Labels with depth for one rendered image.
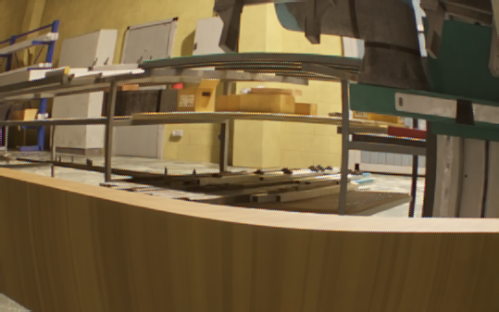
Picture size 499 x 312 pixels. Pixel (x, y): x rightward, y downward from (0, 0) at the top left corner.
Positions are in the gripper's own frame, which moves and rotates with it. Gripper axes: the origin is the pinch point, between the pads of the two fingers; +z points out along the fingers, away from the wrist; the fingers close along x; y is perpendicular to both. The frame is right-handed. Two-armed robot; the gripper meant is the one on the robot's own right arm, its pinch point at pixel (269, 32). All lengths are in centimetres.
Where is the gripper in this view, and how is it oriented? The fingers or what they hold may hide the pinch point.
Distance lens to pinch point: 113.8
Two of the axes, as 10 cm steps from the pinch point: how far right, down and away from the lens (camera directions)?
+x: -8.9, 0.6, 4.5
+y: 4.4, 3.7, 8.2
